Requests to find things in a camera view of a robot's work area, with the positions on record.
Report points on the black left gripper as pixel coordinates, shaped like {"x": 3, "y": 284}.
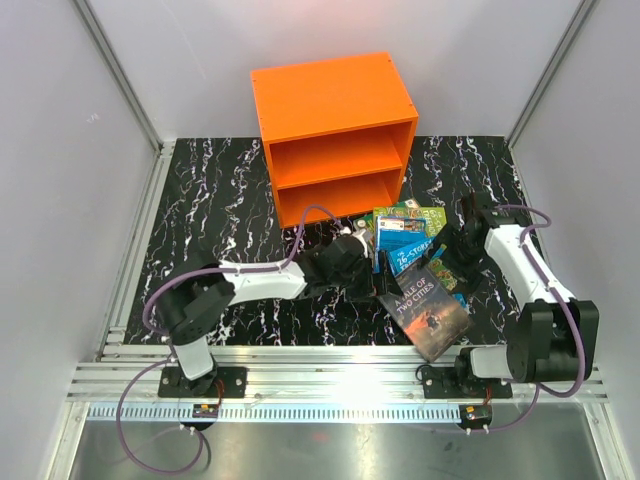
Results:
{"x": 383, "y": 281}

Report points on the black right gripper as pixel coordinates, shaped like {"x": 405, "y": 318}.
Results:
{"x": 465, "y": 275}

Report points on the blue 26-Storey Treehouse book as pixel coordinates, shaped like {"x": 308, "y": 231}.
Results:
{"x": 403, "y": 257}

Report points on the dark Tale of Two Cities book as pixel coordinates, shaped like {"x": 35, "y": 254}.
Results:
{"x": 427, "y": 313}

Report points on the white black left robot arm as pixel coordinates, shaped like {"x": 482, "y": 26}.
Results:
{"x": 193, "y": 301}

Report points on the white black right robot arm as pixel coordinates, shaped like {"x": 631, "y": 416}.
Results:
{"x": 552, "y": 344}

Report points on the green 65-Storey Treehouse book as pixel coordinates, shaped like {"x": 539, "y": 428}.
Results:
{"x": 435, "y": 216}

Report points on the blue back-cover book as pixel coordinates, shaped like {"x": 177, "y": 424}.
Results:
{"x": 393, "y": 232}

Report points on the dark green book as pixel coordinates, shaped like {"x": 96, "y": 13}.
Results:
{"x": 369, "y": 219}

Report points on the orange wooden shelf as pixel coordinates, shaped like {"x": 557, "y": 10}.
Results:
{"x": 336, "y": 134}

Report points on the right small circuit board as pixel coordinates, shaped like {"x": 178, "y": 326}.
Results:
{"x": 476, "y": 416}

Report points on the small circuit board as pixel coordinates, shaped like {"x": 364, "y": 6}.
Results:
{"x": 476, "y": 416}
{"x": 205, "y": 411}

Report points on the left small circuit board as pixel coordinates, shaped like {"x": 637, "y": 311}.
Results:
{"x": 205, "y": 411}

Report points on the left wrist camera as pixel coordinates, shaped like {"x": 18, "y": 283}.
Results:
{"x": 361, "y": 230}

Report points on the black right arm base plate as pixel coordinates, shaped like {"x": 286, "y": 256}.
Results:
{"x": 444, "y": 383}

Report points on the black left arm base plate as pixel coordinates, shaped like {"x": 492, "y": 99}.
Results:
{"x": 228, "y": 382}

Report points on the left aluminium frame post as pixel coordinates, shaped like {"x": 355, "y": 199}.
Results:
{"x": 106, "y": 51}

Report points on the aluminium frame post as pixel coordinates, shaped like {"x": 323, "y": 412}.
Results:
{"x": 571, "y": 33}
{"x": 106, "y": 51}

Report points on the right aluminium frame post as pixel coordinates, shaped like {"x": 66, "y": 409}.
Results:
{"x": 571, "y": 33}

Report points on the aluminium front rail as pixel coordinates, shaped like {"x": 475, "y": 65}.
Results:
{"x": 353, "y": 375}

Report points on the white slotted cable duct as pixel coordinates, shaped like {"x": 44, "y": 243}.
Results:
{"x": 278, "y": 413}

